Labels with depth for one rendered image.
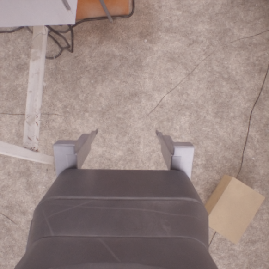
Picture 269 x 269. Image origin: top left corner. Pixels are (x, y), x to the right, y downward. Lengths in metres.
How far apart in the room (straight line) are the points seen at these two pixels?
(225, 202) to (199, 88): 0.72
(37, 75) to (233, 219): 1.38
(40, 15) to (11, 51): 1.03
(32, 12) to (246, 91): 1.23
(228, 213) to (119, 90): 0.99
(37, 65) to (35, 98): 0.20
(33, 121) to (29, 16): 0.60
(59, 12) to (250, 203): 1.23
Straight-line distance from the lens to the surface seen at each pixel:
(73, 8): 0.81
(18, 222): 1.61
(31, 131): 1.23
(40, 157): 1.29
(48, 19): 0.82
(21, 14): 0.84
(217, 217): 1.21
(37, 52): 1.36
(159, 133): 0.15
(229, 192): 1.20
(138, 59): 1.42
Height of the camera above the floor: 1.25
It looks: 82 degrees down
